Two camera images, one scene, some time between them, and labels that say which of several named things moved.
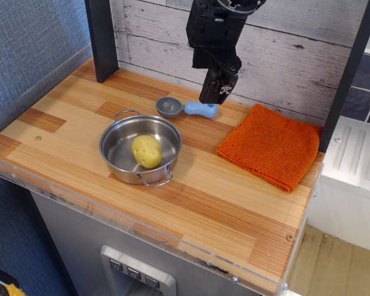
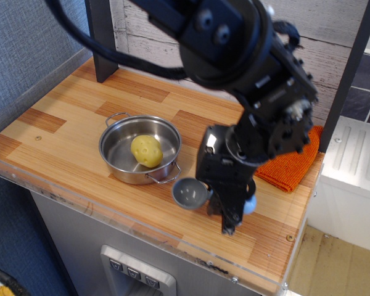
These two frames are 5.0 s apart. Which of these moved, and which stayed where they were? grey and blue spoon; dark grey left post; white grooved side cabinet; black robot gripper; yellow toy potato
Moved: black robot gripper; grey and blue spoon
Stayed: white grooved side cabinet; dark grey left post; yellow toy potato
